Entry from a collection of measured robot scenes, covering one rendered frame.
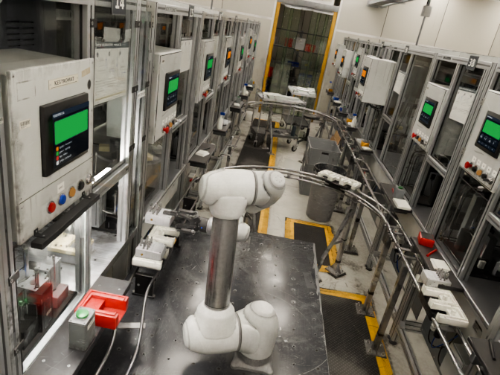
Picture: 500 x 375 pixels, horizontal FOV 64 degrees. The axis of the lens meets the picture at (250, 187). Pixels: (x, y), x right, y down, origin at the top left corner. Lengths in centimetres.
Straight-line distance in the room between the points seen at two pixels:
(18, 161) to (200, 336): 92
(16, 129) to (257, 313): 109
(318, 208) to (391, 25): 613
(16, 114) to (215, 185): 65
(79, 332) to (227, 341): 55
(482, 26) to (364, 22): 252
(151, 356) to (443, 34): 943
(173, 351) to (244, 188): 81
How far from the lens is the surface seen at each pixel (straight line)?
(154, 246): 205
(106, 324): 163
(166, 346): 190
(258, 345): 175
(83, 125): 137
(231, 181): 143
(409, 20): 1010
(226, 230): 149
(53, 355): 157
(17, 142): 113
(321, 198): 464
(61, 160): 128
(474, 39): 1056
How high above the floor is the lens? 202
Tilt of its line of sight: 22 degrees down
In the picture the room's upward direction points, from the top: 10 degrees clockwise
